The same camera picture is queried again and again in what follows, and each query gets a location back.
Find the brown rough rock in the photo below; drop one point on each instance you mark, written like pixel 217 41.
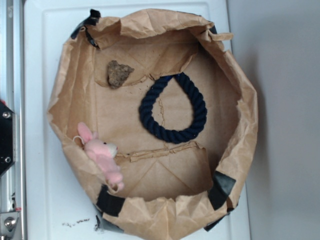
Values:
pixel 118 74

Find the brown paper bag basin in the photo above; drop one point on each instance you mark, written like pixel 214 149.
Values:
pixel 185 121

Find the pink plush bunny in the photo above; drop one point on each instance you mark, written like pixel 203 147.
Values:
pixel 103 154

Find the white plastic tray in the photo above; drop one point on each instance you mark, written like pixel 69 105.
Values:
pixel 56 204

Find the black metal base plate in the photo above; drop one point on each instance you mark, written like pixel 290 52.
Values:
pixel 6 138

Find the aluminium frame rail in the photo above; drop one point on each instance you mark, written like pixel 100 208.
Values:
pixel 13 182

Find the silver metal corner bracket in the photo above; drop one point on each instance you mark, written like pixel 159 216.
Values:
pixel 8 224

